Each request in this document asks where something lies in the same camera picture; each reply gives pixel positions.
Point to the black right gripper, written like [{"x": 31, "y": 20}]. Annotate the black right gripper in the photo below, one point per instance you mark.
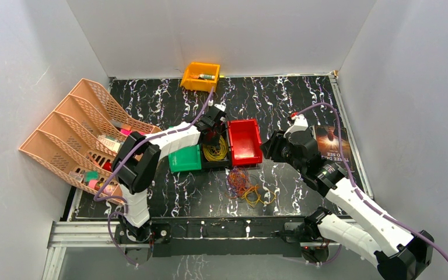
[{"x": 271, "y": 147}]

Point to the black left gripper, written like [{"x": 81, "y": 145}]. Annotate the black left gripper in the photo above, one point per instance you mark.
[{"x": 214, "y": 129}]

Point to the green plastic bin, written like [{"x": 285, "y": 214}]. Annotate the green plastic bin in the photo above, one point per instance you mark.
[{"x": 184, "y": 154}]

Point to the red plastic bin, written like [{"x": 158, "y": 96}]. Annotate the red plastic bin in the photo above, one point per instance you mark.
[{"x": 245, "y": 142}]

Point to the black plastic bin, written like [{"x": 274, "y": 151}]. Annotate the black plastic bin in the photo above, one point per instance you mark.
[{"x": 219, "y": 156}]

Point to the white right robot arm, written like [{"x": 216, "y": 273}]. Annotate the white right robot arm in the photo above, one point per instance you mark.
[{"x": 394, "y": 251}]

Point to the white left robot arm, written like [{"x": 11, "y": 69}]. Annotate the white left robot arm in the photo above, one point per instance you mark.
[{"x": 137, "y": 160}]

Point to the dark book three days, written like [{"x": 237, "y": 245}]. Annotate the dark book three days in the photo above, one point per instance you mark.
[{"x": 329, "y": 142}]

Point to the green battery in bin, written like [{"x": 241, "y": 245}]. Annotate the green battery in bin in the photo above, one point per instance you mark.
[{"x": 206, "y": 77}]

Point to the yellow plastic bin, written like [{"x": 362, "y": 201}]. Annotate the yellow plastic bin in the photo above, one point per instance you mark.
[{"x": 190, "y": 80}]

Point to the white box in organizer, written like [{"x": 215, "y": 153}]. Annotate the white box in organizer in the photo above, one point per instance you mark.
[{"x": 110, "y": 143}]

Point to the pink plastic file organizer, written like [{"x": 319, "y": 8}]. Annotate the pink plastic file organizer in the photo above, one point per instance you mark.
[{"x": 66, "y": 142}]

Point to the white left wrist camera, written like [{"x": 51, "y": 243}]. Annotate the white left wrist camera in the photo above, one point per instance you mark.
[{"x": 221, "y": 107}]

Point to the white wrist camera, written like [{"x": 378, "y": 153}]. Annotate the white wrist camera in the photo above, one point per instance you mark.
[
  {"x": 221, "y": 107},
  {"x": 299, "y": 123}
]

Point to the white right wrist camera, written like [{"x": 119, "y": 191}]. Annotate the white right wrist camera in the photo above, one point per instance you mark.
[{"x": 299, "y": 123}]

